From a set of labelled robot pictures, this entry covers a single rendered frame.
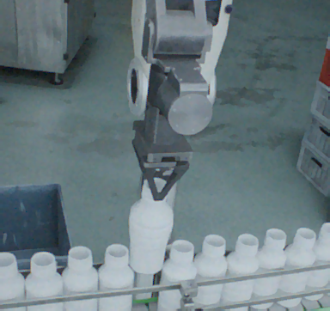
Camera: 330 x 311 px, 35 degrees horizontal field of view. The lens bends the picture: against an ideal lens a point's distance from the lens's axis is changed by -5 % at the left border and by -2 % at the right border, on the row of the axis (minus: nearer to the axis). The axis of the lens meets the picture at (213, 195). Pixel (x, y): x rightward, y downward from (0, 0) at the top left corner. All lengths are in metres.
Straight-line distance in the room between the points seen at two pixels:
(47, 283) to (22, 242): 0.69
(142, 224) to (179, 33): 0.30
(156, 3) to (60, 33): 3.79
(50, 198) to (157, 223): 0.69
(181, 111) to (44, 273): 0.35
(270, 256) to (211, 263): 0.11
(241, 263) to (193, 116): 0.36
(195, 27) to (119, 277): 0.42
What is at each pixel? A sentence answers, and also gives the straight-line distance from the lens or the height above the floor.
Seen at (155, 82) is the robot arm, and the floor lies 1.46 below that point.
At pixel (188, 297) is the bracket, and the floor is 1.10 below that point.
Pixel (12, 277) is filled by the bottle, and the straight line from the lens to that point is 0.86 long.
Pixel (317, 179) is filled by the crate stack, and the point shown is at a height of 0.06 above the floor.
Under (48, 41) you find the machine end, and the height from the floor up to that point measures 0.37.
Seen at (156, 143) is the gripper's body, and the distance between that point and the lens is 0.75.
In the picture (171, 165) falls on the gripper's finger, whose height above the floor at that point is 1.34.
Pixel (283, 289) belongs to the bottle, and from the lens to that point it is 1.05.
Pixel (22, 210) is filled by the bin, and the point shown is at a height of 0.87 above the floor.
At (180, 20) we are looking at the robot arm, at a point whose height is 1.55.
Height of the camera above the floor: 1.71
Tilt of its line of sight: 32 degrees down
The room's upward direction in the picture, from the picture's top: 10 degrees clockwise
